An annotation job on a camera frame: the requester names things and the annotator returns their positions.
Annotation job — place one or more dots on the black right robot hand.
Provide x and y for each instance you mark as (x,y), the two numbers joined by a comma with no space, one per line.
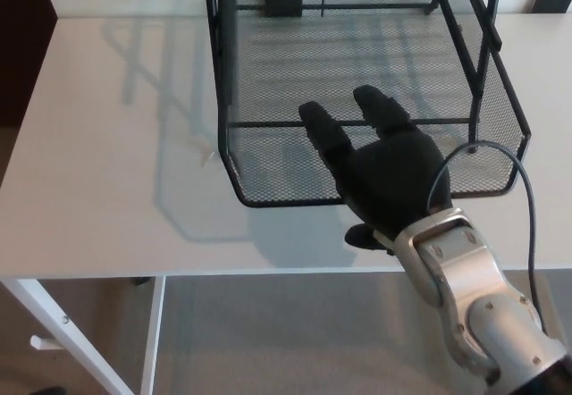
(393,176)

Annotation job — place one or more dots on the black mesh file tray layer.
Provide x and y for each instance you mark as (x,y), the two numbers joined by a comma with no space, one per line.
(277,167)

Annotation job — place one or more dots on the dark brown cabinet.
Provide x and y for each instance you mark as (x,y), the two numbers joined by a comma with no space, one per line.
(22,33)

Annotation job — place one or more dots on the black metal file tray frame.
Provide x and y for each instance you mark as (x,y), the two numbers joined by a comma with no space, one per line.
(268,123)

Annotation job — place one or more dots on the white metal table leg frame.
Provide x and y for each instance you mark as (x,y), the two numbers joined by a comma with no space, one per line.
(53,319)

